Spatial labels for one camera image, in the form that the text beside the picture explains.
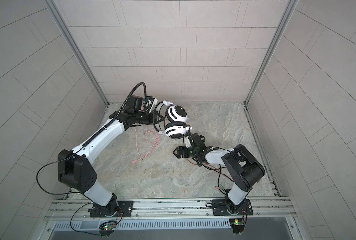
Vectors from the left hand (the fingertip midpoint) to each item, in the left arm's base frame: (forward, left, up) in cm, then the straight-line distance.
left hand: (167, 116), depth 78 cm
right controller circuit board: (-45, -34, -23) cm, 61 cm away
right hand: (-10, -6, -23) cm, 26 cm away
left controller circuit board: (-46, +23, -19) cm, 55 cm away
